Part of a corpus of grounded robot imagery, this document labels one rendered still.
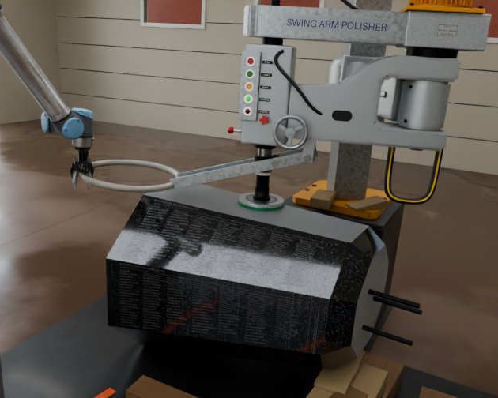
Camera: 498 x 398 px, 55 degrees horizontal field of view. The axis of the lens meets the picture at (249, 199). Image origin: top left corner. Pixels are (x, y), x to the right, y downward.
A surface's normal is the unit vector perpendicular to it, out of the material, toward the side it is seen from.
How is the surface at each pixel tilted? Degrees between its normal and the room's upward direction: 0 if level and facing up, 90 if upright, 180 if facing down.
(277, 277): 45
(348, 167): 90
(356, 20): 90
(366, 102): 90
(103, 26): 90
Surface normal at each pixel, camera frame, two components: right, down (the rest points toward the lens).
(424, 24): -0.16, 0.28
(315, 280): -0.29, -0.51
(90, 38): -0.39, 0.25
